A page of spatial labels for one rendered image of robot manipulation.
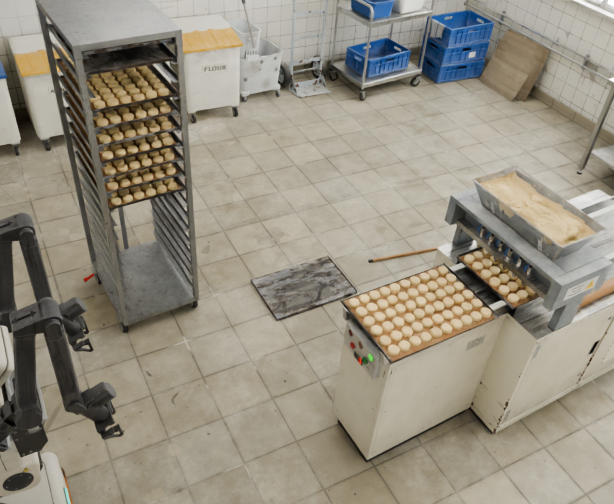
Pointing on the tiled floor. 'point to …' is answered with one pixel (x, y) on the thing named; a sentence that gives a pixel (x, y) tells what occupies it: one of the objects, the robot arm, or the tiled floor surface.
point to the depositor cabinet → (544, 371)
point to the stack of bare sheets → (303, 287)
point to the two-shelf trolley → (369, 44)
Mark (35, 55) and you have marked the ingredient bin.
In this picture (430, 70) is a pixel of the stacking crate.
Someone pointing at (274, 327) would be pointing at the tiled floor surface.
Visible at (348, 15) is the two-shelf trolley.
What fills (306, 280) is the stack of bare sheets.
